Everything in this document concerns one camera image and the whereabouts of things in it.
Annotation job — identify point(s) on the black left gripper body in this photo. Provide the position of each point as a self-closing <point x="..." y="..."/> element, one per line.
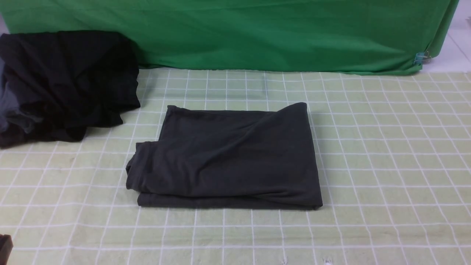
<point x="6" y="246"/>

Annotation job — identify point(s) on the dark gray long-sleeve shirt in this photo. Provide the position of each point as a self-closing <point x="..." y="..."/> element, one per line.
<point x="209" y="159"/>

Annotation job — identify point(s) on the gray-blue crumpled garment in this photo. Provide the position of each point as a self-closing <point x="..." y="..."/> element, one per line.
<point x="10" y="111"/>

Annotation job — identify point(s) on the black crumpled garment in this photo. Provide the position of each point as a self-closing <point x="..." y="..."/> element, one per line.
<point x="70" y="80"/>

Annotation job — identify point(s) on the light green grid mat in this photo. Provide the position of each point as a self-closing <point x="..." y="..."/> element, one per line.
<point x="393" y="153"/>

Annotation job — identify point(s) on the green backdrop cloth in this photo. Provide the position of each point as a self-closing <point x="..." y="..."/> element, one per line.
<point x="366" y="37"/>

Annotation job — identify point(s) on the blue binder clip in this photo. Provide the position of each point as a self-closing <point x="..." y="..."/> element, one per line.
<point x="422" y="58"/>

